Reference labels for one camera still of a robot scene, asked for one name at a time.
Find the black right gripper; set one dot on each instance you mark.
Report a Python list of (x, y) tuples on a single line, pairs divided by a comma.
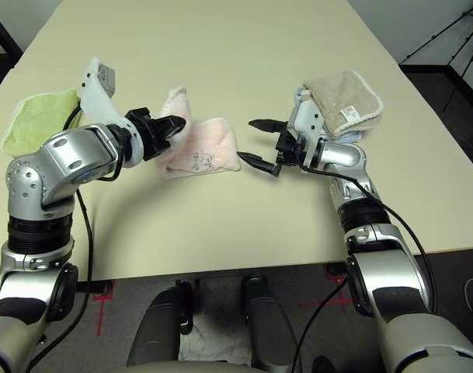
[(292, 151)]

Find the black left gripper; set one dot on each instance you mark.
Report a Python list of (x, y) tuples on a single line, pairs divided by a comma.
[(147, 134)]

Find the pink towel with white trim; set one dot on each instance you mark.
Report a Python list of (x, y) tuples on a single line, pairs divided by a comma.
[(209, 143)]

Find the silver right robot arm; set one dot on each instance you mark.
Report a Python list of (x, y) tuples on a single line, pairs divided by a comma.
[(391, 272)]

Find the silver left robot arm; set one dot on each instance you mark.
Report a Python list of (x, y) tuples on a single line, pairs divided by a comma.
[(65, 155)]

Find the light blue folded towel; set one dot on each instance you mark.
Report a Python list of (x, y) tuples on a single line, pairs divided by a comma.
[(350, 137)]

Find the beige folded towel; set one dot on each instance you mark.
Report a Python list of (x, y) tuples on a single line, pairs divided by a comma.
[(345, 93)]

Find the green folded towel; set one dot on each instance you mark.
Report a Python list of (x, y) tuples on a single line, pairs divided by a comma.
[(38, 116)]

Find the white barcode label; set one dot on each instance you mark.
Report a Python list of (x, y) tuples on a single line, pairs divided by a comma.
[(350, 113)]

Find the red floor tape cross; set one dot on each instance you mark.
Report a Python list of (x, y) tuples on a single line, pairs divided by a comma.
[(101, 318), (343, 301)]

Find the grey right robot leg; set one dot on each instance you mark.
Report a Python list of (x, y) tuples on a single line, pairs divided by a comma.
[(267, 322)]

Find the grey robot leg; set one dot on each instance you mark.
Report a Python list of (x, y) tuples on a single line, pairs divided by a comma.
[(158, 330), (267, 322)]

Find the grey left robot leg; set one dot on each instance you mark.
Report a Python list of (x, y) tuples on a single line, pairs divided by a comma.
[(158, 330)]

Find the black tripod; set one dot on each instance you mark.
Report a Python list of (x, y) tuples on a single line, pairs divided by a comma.
[(434, 39)]

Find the beige robot torso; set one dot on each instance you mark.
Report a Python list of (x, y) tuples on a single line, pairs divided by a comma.
[(181, 368)]

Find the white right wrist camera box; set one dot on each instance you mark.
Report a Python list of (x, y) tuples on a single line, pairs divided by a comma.
[(310, 116)]

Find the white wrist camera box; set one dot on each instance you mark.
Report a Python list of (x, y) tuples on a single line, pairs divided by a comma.
[(310, 116), (100, 105)]

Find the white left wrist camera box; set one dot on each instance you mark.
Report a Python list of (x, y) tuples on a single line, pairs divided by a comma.
[(100, 105)]

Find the black table frame bar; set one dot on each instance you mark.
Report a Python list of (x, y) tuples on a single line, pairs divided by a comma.
[(92, 287)]

